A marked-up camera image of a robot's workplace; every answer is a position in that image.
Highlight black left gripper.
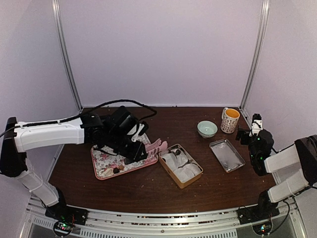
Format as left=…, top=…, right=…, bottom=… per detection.
left=106, top=130, right=148, bottom=162

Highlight pink metal tongs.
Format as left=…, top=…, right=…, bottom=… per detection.
left=146, top=139, right=168, bottom=156

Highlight white chocolate piece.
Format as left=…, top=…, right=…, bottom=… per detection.
left=103, top=168, right=113, bottom=177

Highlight bear print tin lid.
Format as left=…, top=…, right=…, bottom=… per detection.
left=209, top=139, right=245, bottom=173

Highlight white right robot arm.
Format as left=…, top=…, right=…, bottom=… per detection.
left=236, top=128, right=317, bottom=219

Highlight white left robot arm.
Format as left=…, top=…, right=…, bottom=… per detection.
left=0, top=106, right=148, bottom=220

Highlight pink floral serving tray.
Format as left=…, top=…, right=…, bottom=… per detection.
left=91, top=134, right=159, bottom=180

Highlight white floral mug yellow inside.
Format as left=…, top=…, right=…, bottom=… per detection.
left=220, top=107, right=240, bottom=134

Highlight tan tin box paper cups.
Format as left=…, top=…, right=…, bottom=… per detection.
left=158, top=144, right=204, bottom=189

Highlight light blue ceramic bowl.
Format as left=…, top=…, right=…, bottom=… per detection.
left=197, top=120, right=218, bottom=138

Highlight right circuit board with leds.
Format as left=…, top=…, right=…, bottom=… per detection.
left=252, top=221, right=273, bottom=236

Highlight circuit board with leds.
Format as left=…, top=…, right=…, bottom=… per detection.
left=252, top=221, right=273, bottom=236
left=53, top=221, right=73, bottom=237

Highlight left circuit board with leds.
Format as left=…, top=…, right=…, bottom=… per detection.
left=53, top=221, right=73, bottom=237

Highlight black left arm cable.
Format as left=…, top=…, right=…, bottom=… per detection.
left=0, top=99, right=158, bottom=137

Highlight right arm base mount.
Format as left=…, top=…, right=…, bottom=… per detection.
left=237, top=191, right=280, bottom=225

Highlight front aluminium frame rail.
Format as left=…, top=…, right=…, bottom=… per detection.
left=19, top=198, right=305, bottom=238

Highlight right side aluminium base rail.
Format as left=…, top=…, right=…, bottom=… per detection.
left=239, top=107, right=308, bottom=224

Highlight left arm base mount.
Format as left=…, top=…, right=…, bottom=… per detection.
left=45, top=188, right=88, bottom=226

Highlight right rear aluminium corner post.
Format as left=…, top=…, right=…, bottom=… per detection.
left=240, top=0, right=270, bottom=111

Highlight aluminium corner post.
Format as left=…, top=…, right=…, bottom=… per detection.
left=240, top=0, right=270, bottom=111
left=52, top=0, right=83, bottom=111

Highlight left rear aluminium corner post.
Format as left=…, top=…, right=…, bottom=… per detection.
left=52, top=0, right=83, bottom=111

